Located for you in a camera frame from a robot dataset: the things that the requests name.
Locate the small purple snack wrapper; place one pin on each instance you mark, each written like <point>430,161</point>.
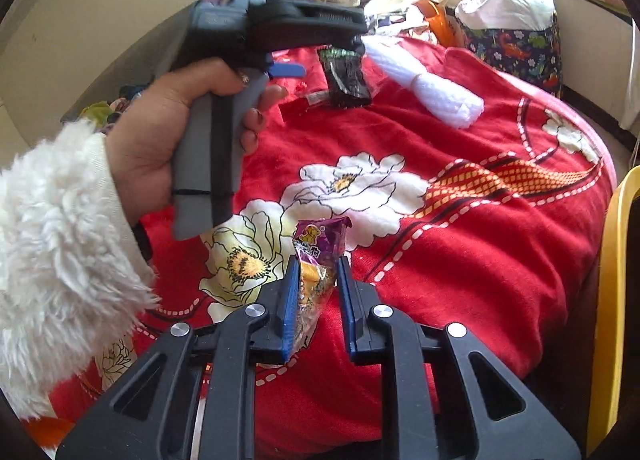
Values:
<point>315,250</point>

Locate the white cloth bundle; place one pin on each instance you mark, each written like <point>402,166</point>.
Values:
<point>510,5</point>

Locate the yellow trash bin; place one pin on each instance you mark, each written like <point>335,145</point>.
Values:
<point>612,290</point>

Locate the orange plastic bag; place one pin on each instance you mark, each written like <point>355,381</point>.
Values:
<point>437,20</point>

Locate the black green snack wrapper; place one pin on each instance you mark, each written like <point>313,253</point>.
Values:
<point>347,85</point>

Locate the dinosaur print fabric basket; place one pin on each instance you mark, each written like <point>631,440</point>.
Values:
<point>515,50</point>

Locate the crumpled lilac cloth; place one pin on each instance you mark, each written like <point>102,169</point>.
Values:
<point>395,23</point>

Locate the red snack packet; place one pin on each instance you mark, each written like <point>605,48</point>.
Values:
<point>300,108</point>

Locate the person's left hand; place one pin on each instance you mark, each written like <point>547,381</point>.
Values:
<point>145,140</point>

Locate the white foam net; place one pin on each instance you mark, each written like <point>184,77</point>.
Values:
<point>440,90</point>

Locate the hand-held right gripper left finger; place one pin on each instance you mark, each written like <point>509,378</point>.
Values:
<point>290,312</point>

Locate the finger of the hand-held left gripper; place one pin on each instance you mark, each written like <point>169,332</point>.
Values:
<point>347,28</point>
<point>287,70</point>

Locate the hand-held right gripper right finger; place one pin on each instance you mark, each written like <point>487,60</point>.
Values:
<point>350,312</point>

